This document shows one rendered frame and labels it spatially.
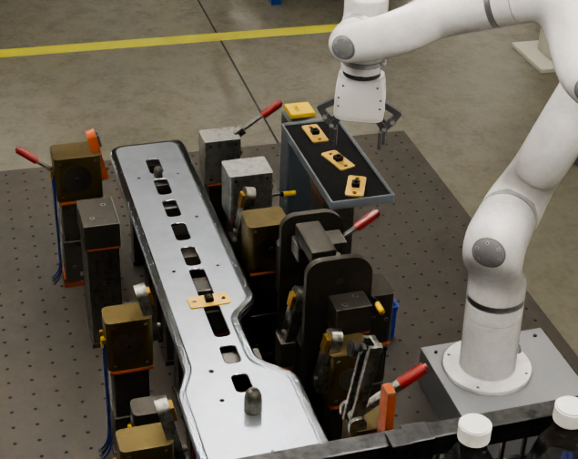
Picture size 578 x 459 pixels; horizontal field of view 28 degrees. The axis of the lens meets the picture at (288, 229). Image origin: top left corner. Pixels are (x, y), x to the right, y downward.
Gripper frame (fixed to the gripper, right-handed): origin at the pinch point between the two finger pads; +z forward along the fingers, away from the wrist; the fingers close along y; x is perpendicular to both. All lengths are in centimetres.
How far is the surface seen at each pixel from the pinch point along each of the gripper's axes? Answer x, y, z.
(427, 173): -93, -17, 57
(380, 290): 24.8, -7.7, 19.1
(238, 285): 16.3, 21.7, 27.0
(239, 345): 36.0, 18.0, 27.1
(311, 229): 22.0, 6.5, 8.3
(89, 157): -21, 63, 21
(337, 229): 14.5, 2.1, 12.4
